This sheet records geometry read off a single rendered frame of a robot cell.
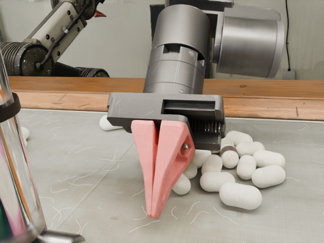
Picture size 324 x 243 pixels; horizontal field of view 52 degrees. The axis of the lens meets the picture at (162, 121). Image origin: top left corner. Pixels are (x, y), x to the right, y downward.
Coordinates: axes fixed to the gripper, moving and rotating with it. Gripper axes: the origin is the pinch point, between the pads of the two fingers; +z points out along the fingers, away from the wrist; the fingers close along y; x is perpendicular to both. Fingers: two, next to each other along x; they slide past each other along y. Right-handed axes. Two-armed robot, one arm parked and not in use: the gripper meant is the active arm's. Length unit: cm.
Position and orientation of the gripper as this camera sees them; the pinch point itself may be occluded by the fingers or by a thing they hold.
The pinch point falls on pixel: (154, 207)
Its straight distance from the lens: 28.7
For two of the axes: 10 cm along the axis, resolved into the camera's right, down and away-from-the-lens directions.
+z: -1.5, 9.1, -3.9
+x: 2.2, 4.2, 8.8
